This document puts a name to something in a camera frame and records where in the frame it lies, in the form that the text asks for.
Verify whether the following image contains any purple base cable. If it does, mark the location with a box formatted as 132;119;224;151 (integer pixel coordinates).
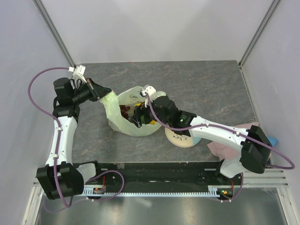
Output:
215;172;246;203
43;170;125;213

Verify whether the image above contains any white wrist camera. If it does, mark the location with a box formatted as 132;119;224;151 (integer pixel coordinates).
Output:
140;85;157;108
68;65;87;83

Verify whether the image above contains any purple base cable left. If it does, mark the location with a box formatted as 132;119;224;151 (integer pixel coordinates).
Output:
43;170;125;213

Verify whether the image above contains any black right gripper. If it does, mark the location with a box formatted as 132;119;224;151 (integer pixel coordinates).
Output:
128;95;171;128

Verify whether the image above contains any blue object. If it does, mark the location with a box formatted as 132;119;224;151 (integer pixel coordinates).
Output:
268;136;278;147

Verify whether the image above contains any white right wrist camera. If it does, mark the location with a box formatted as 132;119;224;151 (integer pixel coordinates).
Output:
140;85;157;108

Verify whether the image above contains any white slotted cable duct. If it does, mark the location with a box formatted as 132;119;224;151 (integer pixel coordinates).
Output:
80;187;234;198

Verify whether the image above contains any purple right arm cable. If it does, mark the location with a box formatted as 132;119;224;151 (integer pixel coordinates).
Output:
145;92;295;170

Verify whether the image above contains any aluminium frame post right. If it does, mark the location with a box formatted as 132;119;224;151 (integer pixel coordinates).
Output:
238;0;281;69

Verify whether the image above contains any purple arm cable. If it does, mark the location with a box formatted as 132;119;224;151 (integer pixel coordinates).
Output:
145;92;295;170
28;67;73;209

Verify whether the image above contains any pink cloth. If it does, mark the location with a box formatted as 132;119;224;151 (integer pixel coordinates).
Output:
207;122;259;161

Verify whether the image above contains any green avocado print plastic bag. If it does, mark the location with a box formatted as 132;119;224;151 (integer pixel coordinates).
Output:
100;86;161;137

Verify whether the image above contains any red grape bunch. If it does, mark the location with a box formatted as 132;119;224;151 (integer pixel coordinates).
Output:
119;105;130;120

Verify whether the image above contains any cream ceramic plate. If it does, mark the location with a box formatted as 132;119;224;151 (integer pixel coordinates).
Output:
165;128;201;148

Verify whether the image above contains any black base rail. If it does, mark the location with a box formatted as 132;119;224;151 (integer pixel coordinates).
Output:
93;161;242;187

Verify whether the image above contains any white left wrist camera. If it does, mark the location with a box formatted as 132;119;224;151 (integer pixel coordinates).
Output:
68;65;87;83

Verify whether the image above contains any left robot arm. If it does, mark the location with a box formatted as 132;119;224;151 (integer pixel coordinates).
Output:
36;77;112;200

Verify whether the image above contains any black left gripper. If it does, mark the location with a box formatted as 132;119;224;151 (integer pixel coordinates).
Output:
71;77;111;104

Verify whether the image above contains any aluminium frame post left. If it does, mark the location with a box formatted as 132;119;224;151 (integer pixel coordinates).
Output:
32;0;76;67

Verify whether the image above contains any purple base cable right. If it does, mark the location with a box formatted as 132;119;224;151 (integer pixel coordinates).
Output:
215;172;246;203

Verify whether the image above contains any aluminium frame post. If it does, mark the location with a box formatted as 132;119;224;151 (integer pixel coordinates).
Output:
238;0;281;69
32;0;76;67

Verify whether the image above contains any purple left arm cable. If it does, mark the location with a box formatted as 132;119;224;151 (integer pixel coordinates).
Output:
28;67;73;209

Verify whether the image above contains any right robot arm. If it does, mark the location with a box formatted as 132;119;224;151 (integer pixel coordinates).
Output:
129;96;271;185

